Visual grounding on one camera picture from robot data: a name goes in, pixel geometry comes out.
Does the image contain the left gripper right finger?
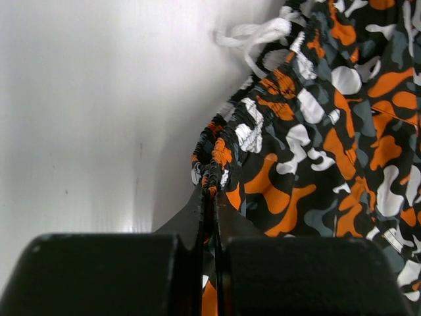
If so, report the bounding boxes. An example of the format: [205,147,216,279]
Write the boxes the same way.
[214,193,411,315]

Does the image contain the orange camouflage shorts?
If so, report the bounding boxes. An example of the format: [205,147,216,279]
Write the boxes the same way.
[191,1,420,315]

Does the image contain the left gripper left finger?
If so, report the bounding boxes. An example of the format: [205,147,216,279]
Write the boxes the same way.
[1,186,204,315]

